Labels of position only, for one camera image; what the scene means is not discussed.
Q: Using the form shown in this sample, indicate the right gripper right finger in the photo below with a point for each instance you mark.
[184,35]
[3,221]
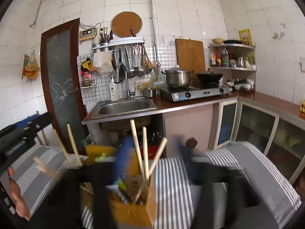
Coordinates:
[244,208]

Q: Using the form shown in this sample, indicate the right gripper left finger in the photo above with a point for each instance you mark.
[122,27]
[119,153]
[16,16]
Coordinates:
[62,206]

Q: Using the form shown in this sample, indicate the wooden chopstick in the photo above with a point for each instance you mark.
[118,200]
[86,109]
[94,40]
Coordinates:
[137,147]
[62,147]
[73,144]
[44,168]
[145,154]
[158,155]

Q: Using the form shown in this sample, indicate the person's left hand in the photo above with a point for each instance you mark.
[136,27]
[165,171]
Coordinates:
[20,205]

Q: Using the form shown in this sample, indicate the grey striped tablecloth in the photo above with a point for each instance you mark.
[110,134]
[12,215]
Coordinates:
[176,196]

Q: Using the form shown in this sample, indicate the yellow perforated utensil holder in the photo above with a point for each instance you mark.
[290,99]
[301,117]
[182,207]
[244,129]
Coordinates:
[137,204]

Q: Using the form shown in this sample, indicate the hanging plastic bag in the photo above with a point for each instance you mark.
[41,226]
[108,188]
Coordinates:
[30,67]

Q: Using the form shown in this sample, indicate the dark framed glass door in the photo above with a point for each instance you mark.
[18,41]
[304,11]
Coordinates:
[59,50]

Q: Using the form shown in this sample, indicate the stainless steel sink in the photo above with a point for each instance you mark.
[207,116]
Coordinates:
[122,107]

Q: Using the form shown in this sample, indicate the white soap bottle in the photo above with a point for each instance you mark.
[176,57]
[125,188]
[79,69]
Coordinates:
[114,91]

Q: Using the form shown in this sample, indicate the gas stove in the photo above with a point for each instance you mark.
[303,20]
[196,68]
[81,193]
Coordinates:
[177,94]

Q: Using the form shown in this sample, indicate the black wok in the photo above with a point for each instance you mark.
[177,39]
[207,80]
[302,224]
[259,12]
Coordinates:
[209,79]

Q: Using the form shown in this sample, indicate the steel cooking pot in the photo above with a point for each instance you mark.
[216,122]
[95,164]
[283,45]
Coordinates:
[177,77]

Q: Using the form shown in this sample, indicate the round wooden cutting board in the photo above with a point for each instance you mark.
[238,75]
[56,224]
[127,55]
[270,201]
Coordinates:
[126,24]

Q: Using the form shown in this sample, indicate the rectangular wooden cutting board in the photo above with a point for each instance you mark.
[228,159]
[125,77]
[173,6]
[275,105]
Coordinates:
[190,55]

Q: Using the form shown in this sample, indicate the green handled utensil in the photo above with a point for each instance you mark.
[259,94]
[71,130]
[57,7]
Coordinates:
[121,185]

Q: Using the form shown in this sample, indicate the wall utensil rack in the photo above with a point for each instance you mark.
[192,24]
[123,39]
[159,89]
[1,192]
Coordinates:
[108,55]

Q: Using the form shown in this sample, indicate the corner wall shelf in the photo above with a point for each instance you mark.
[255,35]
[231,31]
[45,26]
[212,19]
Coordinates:
[239,57]

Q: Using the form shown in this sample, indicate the yellow wall picture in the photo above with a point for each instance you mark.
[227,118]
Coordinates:
[245,37]

